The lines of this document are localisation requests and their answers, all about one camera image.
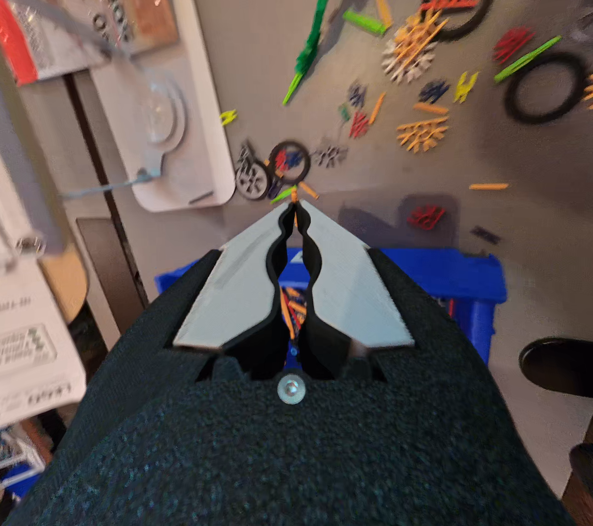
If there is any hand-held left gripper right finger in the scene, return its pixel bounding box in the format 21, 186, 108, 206
296, 199, 415, 381

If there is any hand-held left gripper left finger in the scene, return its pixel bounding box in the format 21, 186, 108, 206
172, 201, 297, 381

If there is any pile of construction toy pieces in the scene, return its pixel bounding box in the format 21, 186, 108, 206
279, 286, 307, 357

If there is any blue tagged plastic bin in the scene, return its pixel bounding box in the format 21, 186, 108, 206
154, 247, 507, 367

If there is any colourful construction toy dinosaur model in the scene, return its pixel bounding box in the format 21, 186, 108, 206
283, 0, 348, 106

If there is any red fan connector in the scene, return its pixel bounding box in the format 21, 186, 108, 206
407, 205, 446, 230

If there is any small black toy tire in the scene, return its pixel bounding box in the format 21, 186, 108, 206
268, 140, 311, 185

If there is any light wooden table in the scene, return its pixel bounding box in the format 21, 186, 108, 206
39, 244, 89, 325

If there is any white adjustable book stand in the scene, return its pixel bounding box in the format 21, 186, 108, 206
0, 0, 236, 258

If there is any white printed instruction sheet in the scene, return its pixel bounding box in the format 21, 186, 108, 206
0, 156, 86, 427

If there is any white snowflake connector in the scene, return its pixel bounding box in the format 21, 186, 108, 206
381, 42, 438, 84

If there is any yellow fan connector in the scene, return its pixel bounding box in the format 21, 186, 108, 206
394, 10, 450, 68

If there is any small blue white box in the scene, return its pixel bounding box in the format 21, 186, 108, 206
0, 424, 47, 501

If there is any lime green rod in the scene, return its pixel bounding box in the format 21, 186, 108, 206
493, 36, 563, 83
343, 10, 387, 36

